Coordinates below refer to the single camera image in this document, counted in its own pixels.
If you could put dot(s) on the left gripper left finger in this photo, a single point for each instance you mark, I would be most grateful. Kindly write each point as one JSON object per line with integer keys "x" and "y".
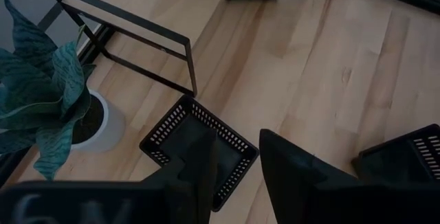
{"x": 197, "y": 176}

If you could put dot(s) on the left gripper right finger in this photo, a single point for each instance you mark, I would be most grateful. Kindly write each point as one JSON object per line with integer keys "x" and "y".
{"x": 288, "y": 172}

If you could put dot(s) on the green leafy plant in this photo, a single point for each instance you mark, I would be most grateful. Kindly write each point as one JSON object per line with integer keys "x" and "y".
{"x": 44, "y": 93}

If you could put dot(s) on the wooden shelf black metal frame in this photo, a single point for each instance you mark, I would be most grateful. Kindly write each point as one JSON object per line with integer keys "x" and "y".
{"x": 137, "y": 14}

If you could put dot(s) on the white plant pot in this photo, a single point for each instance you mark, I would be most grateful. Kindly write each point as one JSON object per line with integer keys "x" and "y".
{"x": 111, "y": 128}

